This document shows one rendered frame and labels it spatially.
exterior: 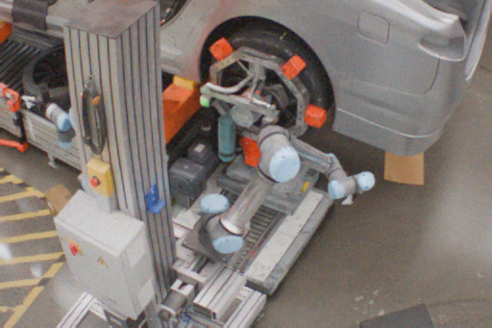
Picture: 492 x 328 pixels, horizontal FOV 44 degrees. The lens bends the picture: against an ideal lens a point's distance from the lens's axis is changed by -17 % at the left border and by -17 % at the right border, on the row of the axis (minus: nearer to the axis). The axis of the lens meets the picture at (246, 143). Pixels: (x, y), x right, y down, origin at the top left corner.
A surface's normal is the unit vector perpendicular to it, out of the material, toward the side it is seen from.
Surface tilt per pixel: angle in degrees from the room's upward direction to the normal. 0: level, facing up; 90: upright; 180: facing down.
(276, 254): 0
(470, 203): 0
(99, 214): 0
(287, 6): 90
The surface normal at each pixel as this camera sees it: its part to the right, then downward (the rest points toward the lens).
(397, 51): -0.48, 0.59
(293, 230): 0.02, -0.74
